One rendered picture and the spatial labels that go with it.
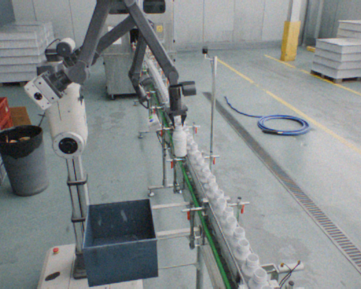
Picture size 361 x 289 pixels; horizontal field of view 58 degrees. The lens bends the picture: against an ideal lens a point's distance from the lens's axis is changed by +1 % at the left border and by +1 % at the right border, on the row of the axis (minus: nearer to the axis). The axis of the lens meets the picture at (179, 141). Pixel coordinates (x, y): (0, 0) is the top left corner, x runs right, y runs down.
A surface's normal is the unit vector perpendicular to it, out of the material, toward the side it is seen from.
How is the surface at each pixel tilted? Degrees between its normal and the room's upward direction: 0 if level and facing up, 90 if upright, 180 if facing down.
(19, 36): 90
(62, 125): 101
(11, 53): 90
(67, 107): 90
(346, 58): 90
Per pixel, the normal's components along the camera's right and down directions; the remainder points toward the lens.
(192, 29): 0.18, 0.40
